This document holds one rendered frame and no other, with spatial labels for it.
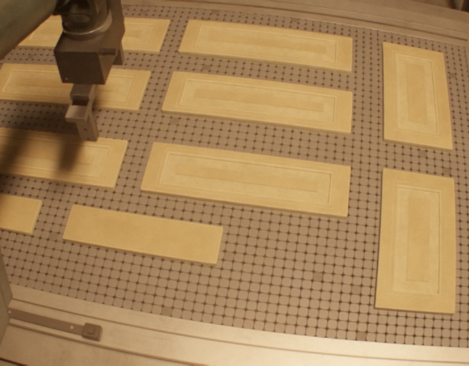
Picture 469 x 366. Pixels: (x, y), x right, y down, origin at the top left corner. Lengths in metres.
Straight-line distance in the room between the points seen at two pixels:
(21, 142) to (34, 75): 0.34
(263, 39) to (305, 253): 0.90
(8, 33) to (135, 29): 1.47
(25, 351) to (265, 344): 0.73
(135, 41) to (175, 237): 0.89
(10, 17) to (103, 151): 1.10
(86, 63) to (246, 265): 0.76
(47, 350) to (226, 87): 1.12
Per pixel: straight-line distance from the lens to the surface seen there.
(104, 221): 1.96
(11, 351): 1.92
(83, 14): 1.57
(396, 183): 2.05
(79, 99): 1.69
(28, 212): 2.06
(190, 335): 1.79
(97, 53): 1.60
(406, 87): 2.34
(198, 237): 1.90
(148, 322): 1.81
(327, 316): 1.82
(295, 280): 1.86
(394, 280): 1.88
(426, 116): 2.27
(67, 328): 1.85
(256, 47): 2.39
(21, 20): 1.14
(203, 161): 2.05
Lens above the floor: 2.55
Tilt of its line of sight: 57 degrees down
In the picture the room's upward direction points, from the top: 1 degrees clockwise
